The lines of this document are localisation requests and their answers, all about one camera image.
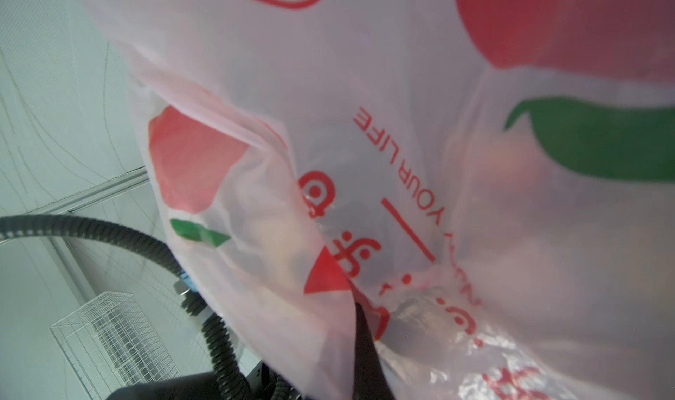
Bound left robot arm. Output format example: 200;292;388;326
1;215;294;399

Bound pink printed plastic bag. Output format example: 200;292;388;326
78;0;674;399

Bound white wire basket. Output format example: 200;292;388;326
50;291;180;399

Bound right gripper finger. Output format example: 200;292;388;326
353;303;395;400

